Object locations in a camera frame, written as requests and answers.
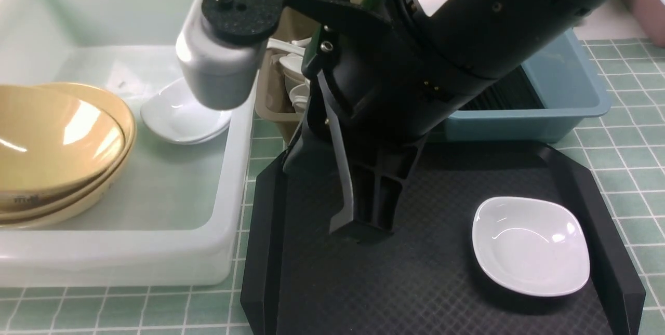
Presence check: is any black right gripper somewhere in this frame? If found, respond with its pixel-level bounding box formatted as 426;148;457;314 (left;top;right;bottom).
284;0;494;244

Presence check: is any white square sauce dish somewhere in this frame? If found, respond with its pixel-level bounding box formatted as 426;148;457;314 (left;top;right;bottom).
471;197;591;298

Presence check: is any yellow noodle bowl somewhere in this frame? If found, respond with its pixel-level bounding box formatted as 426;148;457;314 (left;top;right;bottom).
1;85;125;210

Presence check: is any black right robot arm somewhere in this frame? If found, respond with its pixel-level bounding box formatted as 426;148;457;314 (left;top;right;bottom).
284;0;606;241

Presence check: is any lower stacked yellow bowl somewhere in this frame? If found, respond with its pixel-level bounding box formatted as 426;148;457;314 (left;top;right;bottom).
1;126;137;230

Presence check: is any stacked yellow bowl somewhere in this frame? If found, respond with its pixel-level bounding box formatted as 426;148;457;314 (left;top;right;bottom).
1;82;136;228
1;126;137;230

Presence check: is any upper stacked yellow bowl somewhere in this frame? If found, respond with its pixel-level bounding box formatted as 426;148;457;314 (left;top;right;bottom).
1;82;136;228

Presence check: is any brown plastic spoon bin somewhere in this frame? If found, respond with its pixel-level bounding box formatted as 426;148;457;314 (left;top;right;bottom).
255;7;318;143

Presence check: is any black plastic serving tray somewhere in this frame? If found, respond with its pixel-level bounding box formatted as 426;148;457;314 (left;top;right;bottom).
240;142;646;334

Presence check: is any pile of white spoons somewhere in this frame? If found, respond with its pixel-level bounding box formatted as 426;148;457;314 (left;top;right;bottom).
268;37;311;114

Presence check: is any bundle of black chopsticks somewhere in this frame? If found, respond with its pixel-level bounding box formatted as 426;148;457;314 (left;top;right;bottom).
461;66;545;112

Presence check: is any large white plastic tub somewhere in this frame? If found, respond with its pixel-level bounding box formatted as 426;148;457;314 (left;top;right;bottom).
2;0;255;287

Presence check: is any white sauce dish in tub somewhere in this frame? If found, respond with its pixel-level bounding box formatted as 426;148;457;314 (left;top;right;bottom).
140;77;233;145

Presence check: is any blue plastic chopstick bin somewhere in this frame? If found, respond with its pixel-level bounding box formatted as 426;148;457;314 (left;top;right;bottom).
429;30;612;143

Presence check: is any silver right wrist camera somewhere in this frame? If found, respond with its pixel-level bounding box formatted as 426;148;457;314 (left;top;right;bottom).
176;0;285;110

